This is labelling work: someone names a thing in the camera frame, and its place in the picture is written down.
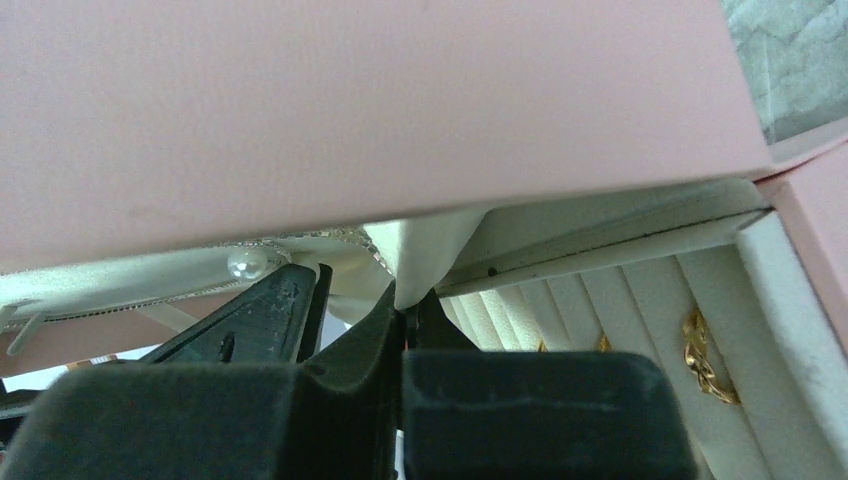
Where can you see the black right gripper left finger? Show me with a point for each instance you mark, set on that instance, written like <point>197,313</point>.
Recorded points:
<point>333,416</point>

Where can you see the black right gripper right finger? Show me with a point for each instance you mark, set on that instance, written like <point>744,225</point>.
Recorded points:
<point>473,414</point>

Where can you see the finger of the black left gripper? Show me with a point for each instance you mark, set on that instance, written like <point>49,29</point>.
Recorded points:
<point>278,319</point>

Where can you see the silver pearl bangle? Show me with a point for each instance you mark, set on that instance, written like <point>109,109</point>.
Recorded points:
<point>106,286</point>

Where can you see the pink jewelry box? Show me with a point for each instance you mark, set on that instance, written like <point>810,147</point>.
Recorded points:
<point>663,178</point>

